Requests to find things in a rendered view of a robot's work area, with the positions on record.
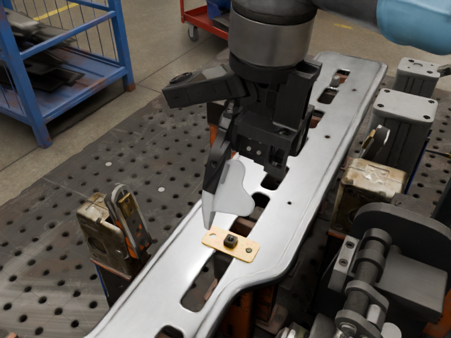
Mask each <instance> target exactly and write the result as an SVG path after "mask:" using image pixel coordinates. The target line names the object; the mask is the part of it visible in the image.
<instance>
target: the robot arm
mask: <svg viewBox="0 0 451 338"><path fill-rule="evenodd" d="M317 9H320V10H322V11H325V12H328V13H330V14H332V15H335V16H337V17H340V18H342V19H345V20H347V21H350V22H352V23H355V24H356V25H359V26H361V27H364V28H366V29H368V30H371V31H373V32H376V33H378V34H380V35H383V36H384V37H385V38H386V39H388V40H389V41H391V42H393V43H395V44H398V45H402V46H413V47H414V48H418V49H420V50H424V51H426V52H429V53H432V54H435V55H440V56H444V55H449V54H451V0H232V1H231V7H230V24H229V32H228V48H229V49H230V54H229V64H226V65H223V66H218V67H214V68H209V69H206V70H201V71H198V72H186V73H183V74H180V75H178V76H176V77H174V78H173V79H171V80H170V81H169V83H170V84H168V85H167V86H166V87H164V88H163V89H162V93H163V95H164V97H165V99H166V101H167V103H168V106H169V107H170V109H173V108H177V107H188V106H191V105H196V104H201V103H208V102H213V101H220V100H224V99H227V100H226V101H225V102H224V106H225V108H226V110H225V111H224V112H223V113H222V115H221V117H220V119H219V123H218V127H217V133H216V138H215V141H214V143H213V145H212V147H211V151H210V153H209V157H208V159H207V164H206V168H205V175H204V179H203V186H202V189H203V193H202V199H201V203H202V216H203V224H204V228H205V229H206V230H208V231H209V230H210V229H211V226H212V223H213V220H214V218H215V214H216V212H219V213H227V214H231V215H239V216H243V217H245V216H248V215H250V214H252V212H253V211H254V207H255V202H254V200H253V198H252V197H251V196H250V195H249V194H248V193H247V192H246V190H245V189H244V187H243V181H244V177H245V174H246V167H245V165H244V163H243V162H242V161H240V160H237V159H233V160H231V159H230V158H231V155H232V152H239V153H238V154H239V155H241V156H243V157H245V158H248V159H251V160H253V162H254V163H256V164H259V165H261V166H264V168H263V171H264V172H267V173H269V174H272V175H274V176H277V177H279V178H282V179H283V177H284V174H285V168H286V165H287V160H288V157H289V156H290V155H293V156H296V155H297V152H298V150H299V148H300V147H301V143H302V144H305V142H306V139H307V134H308V131H309V127H310V124H311V119H312V116H313V112H314V109H315V105H311V104H309V100H310V97H311V92H312V89H313V84H314V82H315V81H316V80H317V78H318V77H319V75H320V72H321V68H322V64H323V62H318V61H316V60H312V59H309V58H306V55H307V53H308V49H309V43H310V40H311V35H312V31H313V26H314V22H315V17H316V14H317ZM305 126H306V127H305ZM304 131H305V133H304ZM277 163H278V164H281V165H282V168H280V167H278V166H277Z"/></svg>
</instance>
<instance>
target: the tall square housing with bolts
mask: <svg viewBox="0 0 451 338"><path fill-rule="evenodd" d="M437 107H438V102H437V101H435V100H433V99H428V98H425V97H419V96H416V95H411V94H408V93H402V92H399V91H394V90H391V89H381V90H380V93H379V95H378V97H377V99H376V101H375V102H374V105H373V107H372V112H371V115H370V119H369V122H368V127H367V129H366V133H365V137H364V141H365V139H366V138H367V136H368V134H369V133H370V132H371V131H372V130H376V128H377V127H378V126H379V125H382V126H383V127H386V128H388V129H390V130H391V132H390V135H389V138H388V140H387V142H386V144H385V145H384V147H383V148H382V150H381V151H380V153H379V154H378V156H377V157H376V159H375V160H374V162H376V163H379V164H382V165H386V166H389V167H392V168H396V169H398V170H402V171H404V172H406V173H407V175H408V178H409V177H410V178H409V181H408V183H407V186H406V188H405V192H404V194H406V195H407V192H408V190H409V187H410V185H411V182H412V180H413V177H414V176H415V173H416V171H417V168H418V166H419V163H420V161H421V159H422V156H423V153H424V152H425V149H426V147H427V144H428V143H429V141H430V134H431V133H432V130H433V129H432V128H431V126H432V124H433V122H434V117H435V114H436V110H437ZM364 141H363V143H364ZM363 143H362V145H363ZM410 174H411V176H410Z"/></svg>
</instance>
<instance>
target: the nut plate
mask: <svg viewBox="0 0 451 338"><path fill-rule="evenodd" d="M212 234H214V235H216V237H215V238H210V235H212ZM229 236H232V237H233V241H228V237H229ZM201 243H202V244H203V245H206V246H209V247H211V248H213V249H216V250H218V251H221V252H223V253H225V254H228V255H229V256H232V257H235V258H237V259H239V260H242V261H244V262H247V263H252V262H253V260H254V258H255V256H256V254H257V253H258V250H259V249H260V244H259V243H257V242H255V241H252V240H250V239H247V238H245V237H242V236H240V235H237V234H235V233H232V232H230V231H227V230H225V229H222V228H220V227H217V226H215V225H212V226H211V229H210V230H209V231H207V233H206V234H205V235H204V236H203V238H202V240H201ZM247 248H250V249H251V250H252V253H247V252H246V249H247Z"/></svg>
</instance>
